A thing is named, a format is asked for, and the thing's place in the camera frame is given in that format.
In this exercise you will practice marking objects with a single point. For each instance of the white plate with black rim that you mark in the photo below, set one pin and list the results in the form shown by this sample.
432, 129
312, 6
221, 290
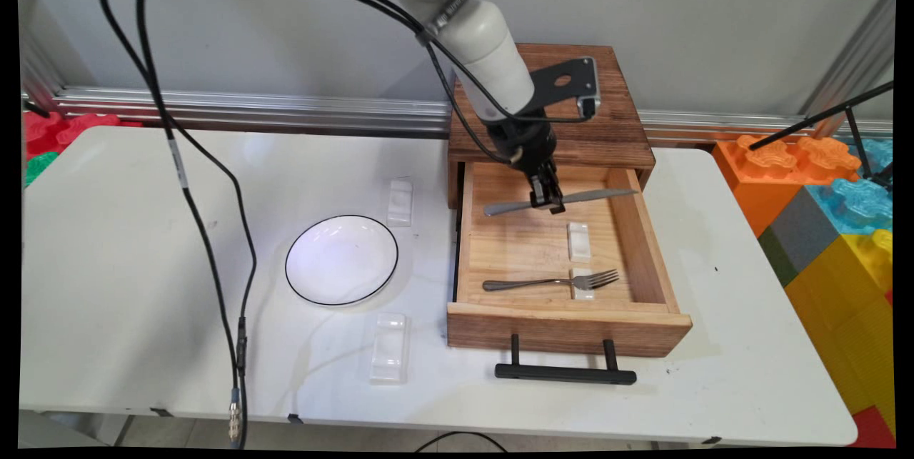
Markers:
341, 260

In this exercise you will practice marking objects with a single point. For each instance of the horizontal aluminium wall rail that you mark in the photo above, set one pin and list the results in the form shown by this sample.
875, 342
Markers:
214, 109

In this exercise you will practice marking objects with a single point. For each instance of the orange foam block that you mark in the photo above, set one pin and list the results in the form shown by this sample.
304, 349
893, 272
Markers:
757, 173

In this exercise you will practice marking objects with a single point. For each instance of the black metal stand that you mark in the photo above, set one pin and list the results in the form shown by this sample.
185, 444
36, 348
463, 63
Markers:
821, 115

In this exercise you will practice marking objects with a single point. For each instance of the green foam block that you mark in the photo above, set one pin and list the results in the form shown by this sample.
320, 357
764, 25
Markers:
36, 168

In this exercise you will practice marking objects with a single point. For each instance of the blue foam block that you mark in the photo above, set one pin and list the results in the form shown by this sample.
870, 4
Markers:
860, 202

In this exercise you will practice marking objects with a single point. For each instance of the yellow foam block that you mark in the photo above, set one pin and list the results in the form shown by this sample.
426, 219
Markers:
850, 323

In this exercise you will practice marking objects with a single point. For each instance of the black table edge clip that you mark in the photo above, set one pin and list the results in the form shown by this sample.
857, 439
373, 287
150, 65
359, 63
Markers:
295, 418
711, 440
161, 412

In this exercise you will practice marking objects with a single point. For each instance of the gray foam block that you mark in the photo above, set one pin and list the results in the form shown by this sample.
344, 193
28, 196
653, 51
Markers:
800, 238

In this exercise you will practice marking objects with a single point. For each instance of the dark wooden drawer cabinet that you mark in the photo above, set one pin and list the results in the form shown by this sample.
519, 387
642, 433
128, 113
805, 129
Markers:
614, 138

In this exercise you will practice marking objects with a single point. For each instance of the white ceramic cutlery rest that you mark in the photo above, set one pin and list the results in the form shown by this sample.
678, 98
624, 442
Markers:
388, 348
580, 241
584, 293

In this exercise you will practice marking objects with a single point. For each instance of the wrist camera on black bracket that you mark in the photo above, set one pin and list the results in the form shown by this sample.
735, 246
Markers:
571, 81

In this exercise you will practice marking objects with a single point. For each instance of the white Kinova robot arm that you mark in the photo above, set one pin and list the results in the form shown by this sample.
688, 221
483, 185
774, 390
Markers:
457, 23

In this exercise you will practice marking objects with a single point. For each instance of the red foam floor block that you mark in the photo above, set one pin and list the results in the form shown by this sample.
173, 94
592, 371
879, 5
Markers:
875, 430

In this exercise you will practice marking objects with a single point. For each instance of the clear cutlery rest far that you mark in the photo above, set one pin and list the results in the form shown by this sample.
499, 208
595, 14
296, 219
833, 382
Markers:
400, 202

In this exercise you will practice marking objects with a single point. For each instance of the silver table knife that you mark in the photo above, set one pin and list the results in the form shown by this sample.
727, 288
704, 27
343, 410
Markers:
600, 195

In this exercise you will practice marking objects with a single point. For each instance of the slanted aluminium frame post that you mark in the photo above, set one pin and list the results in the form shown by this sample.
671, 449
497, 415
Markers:
857, 52

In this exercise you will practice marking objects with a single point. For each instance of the silver fork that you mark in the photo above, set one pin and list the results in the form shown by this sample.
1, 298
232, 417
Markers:
528, 282

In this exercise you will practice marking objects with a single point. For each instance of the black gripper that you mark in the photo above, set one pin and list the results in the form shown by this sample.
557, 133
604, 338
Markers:
525, 141

